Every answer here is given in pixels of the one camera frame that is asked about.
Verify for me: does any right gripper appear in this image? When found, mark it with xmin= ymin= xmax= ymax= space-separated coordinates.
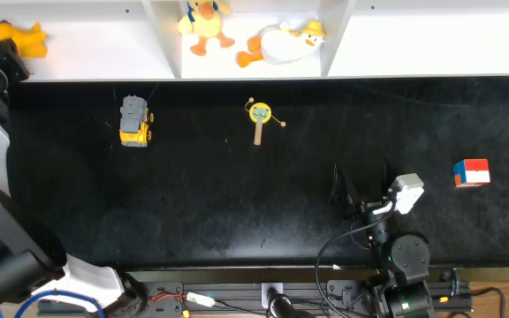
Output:
xmin=330 ymin=156 xmax=399 ymax=218

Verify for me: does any many-coloured puzzle cube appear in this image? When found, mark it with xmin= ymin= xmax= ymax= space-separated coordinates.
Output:
xmin=452 ymin=158 xmax=491 ymax=189

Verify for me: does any yellow wooden rattle drum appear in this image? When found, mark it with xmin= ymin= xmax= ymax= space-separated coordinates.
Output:
xmin=244 ymin=96 xmax=287 ymax=147

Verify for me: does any orange toy figure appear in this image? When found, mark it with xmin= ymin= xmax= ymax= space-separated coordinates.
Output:
xmin=0 ymin=19 xmax=49 ymax=59

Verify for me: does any white plush goose with hat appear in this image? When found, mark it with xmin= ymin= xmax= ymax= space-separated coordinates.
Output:
xmin=235 ymin=18 xmax=327 ymax=69

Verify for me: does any yellow plush duck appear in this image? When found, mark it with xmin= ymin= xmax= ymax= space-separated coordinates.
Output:
xmin=177 ymin=0 xmax=237 ymax=57

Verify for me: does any grey and yellow toy truck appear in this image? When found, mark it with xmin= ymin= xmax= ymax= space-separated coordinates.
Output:
xmin=118 ymin=95 xmax=156 ymax=148

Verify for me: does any white shelf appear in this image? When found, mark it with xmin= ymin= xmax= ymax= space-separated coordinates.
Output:
xmin=0 ymin=0 xmax=509 ymax=84

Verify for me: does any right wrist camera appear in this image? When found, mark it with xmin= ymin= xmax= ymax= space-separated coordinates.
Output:
xmin=387 ymin=172 xmax=426 ymax=216

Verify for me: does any mounting rail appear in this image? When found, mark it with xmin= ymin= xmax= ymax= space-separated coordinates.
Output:
xmin=37 ymin=264 xmax=507 ymax=318

